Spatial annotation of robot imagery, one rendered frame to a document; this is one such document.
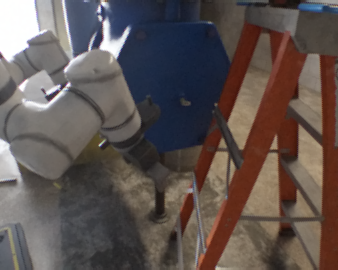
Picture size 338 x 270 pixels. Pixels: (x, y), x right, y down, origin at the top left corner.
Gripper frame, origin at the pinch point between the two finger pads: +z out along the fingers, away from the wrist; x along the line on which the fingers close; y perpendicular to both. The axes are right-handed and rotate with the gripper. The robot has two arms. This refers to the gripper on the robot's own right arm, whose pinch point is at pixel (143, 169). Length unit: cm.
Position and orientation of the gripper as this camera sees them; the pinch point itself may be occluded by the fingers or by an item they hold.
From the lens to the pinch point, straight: 65.3
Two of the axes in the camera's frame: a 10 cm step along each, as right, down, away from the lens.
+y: -6.9, 6.4, -3.5
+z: 1.9, 6.3, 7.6
